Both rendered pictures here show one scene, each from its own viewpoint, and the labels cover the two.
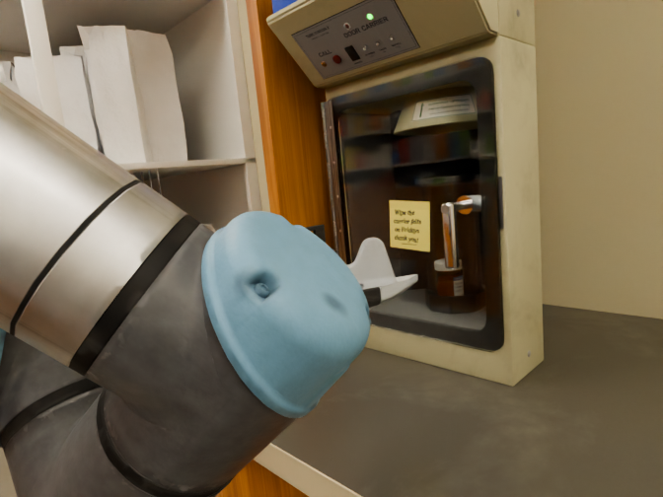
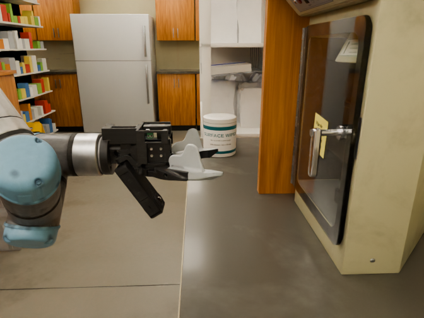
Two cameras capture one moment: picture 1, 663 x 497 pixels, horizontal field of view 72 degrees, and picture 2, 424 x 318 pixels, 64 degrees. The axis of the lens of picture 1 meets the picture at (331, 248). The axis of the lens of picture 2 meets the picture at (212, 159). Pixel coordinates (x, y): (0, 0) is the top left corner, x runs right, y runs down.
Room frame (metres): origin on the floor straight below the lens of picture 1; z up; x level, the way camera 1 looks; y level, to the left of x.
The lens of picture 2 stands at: (0.04, -0.40, 1.34)
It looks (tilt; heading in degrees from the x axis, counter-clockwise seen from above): 18 degrees down; 41
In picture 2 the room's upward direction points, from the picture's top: straight up
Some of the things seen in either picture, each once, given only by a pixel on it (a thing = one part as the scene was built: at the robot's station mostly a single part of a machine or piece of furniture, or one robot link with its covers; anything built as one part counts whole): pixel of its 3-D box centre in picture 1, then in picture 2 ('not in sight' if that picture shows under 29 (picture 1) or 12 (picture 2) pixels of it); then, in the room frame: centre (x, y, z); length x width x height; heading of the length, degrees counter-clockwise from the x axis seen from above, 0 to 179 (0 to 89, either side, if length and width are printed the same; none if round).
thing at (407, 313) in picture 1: (405, 212); (320, 124); (0.71, -0.12, 1.19); 0.30 x 0.01 x 0.40; 43
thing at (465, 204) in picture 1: (457, 232); (323, 151); (0.61, -0.17, 1.17); 0.05 x 0.03 x 0.10; 133
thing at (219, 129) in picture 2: not in sight; (219, 134); (1.04, 0.42, 1.02); 0.13 x 0.13 x 0.15
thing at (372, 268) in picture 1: (375, 268); (194, 161); (0.41, -0.04, 1.17); 0.09 x 0.03 x 0.06; 103
